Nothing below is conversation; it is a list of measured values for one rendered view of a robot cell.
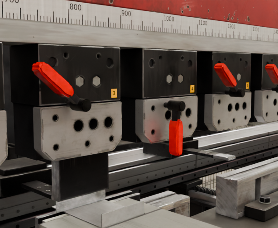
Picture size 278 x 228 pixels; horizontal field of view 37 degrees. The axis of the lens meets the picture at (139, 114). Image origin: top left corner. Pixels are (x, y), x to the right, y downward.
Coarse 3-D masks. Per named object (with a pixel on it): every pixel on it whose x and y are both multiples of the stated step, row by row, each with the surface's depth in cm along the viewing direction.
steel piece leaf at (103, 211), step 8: (104, 200) 72; (80, 208) 68; (88, 208) 68; (96, 208) 68; (104, 208) 68; (112, 208) 68; (120, 208) 62; (128, 208) 63; (136, 208) 64; (80, 216) 64; (88, 216) 64; (96, 216) 64; (104, 216) 60; (112, 216) 61; (120, 216) 62; (128, 216) 63; (136, 216) 65; (96, 224) 61; (104, 224) 60; (112, 224) 61
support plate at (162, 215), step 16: (144, 208) 69; (48, 224) 62; (64, 224) 62; (80, 224) 62; (128, 224) 62; (144, 224) 62; (160, 224) 62; (176, 224) 62; (192, 224) 62; (208, 224) 62
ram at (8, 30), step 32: (96, 0) 63; (128, 0) 68; (160, 0) 73; (192, 0) 79; (224, 0) 86; (256, 0) 95; (0, 32) 53; (32, 32) 56; (64, 32) 59; (96, 32) 64; (128, 32) 68; (160, 32) 73
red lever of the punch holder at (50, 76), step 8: (40, 64) 53; (40, 72) 53; (48, 72) 53; (56, 72) 55; (48, 80) 54; (56, 80) 54; (64, 80) 56; (56, 88) 55; (64, 88) 55; (72, 88) 57; (64, 96) 57; (72, 96) 57; (72, 104) 58; (80, 104) 57; (88, 104) 58
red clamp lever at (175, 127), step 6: (168, 102) 74; (174, 102) 73; (180, 102) 72; (168, 108) 74; (174, 108) 73; (180, 108) 72; (174, 114) 73; (174, 120) 73; (180, 120) 73; (174, 126) 73; (180, 126) 73; (174, 132) 73; (180, 132) 73; (174, 138) 73; (180, 138) 73; (174, 144) 73; (180, 144) 73; (174, 150) 73; (180, 150) 73
